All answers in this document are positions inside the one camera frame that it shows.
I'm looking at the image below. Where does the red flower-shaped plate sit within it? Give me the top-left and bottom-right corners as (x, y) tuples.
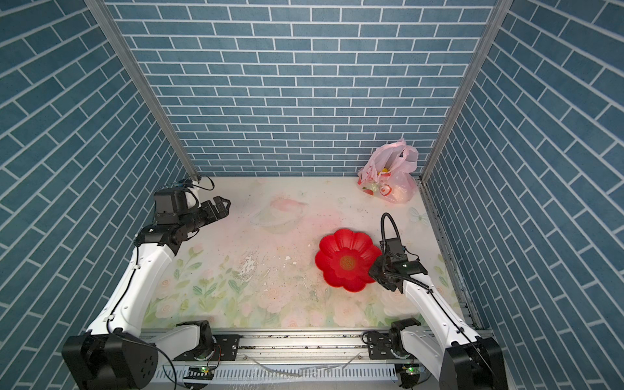
(315, 228), (382, 293)

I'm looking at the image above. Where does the pink plastic bag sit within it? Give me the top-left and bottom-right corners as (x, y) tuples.
(357, 139), (419, 204)

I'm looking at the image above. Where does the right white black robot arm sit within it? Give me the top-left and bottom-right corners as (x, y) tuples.
(369, 252), (509, 389)

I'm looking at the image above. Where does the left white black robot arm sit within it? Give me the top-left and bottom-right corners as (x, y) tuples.
(62, 188), (231, 389)

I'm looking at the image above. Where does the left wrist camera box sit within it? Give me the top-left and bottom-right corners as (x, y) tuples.
(154, 187), (200, 218)

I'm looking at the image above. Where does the right black corrugated cable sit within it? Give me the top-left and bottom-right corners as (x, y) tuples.
(379, 212), (406, 259)

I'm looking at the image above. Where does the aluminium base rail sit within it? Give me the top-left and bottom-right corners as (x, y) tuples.
(131, 327), (508, 390)

